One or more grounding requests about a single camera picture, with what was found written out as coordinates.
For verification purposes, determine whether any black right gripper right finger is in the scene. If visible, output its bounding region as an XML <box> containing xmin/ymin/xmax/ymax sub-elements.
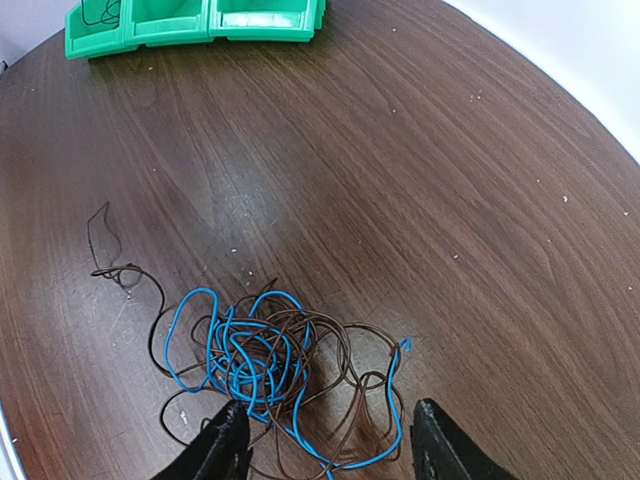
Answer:
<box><xmin>410</xmin><ymin>398</ymin><xmax>510</xmax><ymax>480</ymax></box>

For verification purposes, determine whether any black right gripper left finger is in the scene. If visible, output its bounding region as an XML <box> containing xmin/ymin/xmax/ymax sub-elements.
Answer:
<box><xmin>152</xmin><ymin>401</ymin><xmax>253</xmax><ymax>480</ymax></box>

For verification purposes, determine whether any light blue cable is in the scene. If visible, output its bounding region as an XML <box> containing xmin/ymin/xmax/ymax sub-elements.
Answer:
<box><xmin>164</xmin><ymin>287</ymin><xmax>414</xmax><ymax>479</ymax></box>

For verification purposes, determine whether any brown cable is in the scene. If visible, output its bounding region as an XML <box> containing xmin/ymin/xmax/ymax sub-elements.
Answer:
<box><xmin>87</xmin><ymin>201</ymin><xmax>406</xmax><ymax>480</ymax></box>

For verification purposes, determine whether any dark blue cable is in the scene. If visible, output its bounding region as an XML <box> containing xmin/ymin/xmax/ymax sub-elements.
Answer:
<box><xmin>79</xmin><ymin>0</ymin><xmax>124</xmax><ymax>27</ymax></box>

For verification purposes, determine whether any right green plastic bin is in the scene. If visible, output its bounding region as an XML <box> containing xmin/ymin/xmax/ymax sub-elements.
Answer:
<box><xmin>208</xmin><ymin>0</ymin><xmax>327</xmax><ymax>43</ymax></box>

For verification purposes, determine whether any green plastic bin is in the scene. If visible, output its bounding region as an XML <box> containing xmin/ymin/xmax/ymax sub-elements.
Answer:
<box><xmin>65</xmin><ymin>0</ymin><xmax>126</xmax><ymax>60</ymax></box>
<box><xmin>208</xmin><ymin>0</ymin><xmax>327</xmax><ymax>43</ymax></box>
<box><xmin>121</xmin><ymin>0</ymin><xmax>210</xmax><ymax>47</ymax></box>

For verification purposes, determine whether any middle green plastic bin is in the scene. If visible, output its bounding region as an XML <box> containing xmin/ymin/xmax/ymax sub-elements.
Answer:
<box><xmin>121</xmin><ymin>0</ymin><xmax>210</xmax><ymax>47</ymax></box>

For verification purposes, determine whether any left green plastic bin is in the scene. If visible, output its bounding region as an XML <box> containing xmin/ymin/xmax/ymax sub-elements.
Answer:
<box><xmin>65</xmin><ymin>0</ymin><xmax>126</xmax><ymax>60</ymax></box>

